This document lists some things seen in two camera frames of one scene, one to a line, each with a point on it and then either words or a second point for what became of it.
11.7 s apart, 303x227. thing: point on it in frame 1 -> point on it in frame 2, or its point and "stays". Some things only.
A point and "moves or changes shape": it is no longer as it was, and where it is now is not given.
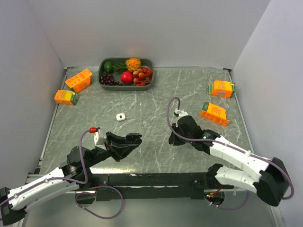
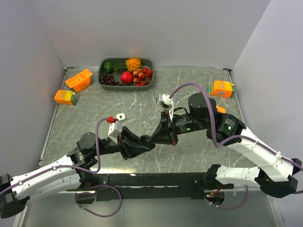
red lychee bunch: x=142 y=76 stays
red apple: x=126 y=77 stays
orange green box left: x=66 y=97 stays
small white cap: x=120 y=117 stays
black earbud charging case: x=133 y=138 moves or changes shape
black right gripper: x=173 y=139 -> x=163 y=134
